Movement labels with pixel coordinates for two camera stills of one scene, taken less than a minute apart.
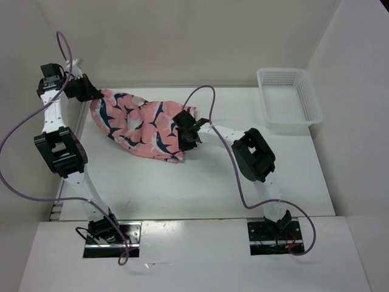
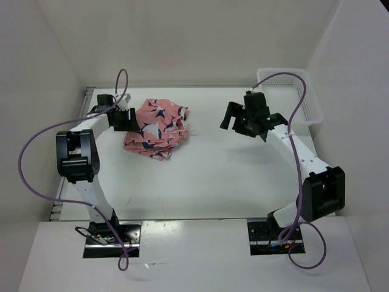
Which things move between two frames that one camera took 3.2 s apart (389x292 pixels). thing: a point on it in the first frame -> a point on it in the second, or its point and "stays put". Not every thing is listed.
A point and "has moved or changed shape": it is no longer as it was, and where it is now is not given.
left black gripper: x=90 y=92 -> x=130 y=125
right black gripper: x=183 y=146 -> x=236 y=110
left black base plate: x=97 y=249 stays put
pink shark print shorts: x=144 y=128 has moved or changed shape
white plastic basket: x=290 y=100 stays put
